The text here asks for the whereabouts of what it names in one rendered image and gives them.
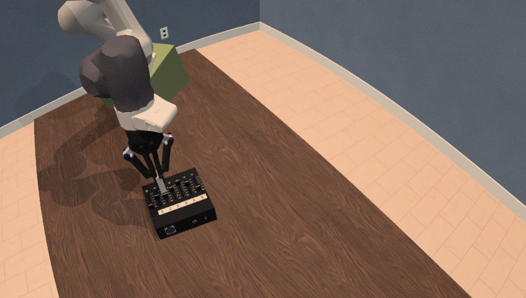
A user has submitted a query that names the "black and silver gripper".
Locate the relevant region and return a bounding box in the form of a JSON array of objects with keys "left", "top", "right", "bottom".
[{"left": 123, "top": 130, "right": 174, "bottom": 193}]

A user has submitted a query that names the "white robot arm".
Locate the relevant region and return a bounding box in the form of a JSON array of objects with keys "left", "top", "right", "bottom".
[{"left": 58, "top": 0, "right": 178, "bottom": 133}]

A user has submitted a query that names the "black lighting desk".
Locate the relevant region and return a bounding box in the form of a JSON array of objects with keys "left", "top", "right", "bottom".
[{"left": 142, "top": 168, "right": 217, "bottom": 239}]

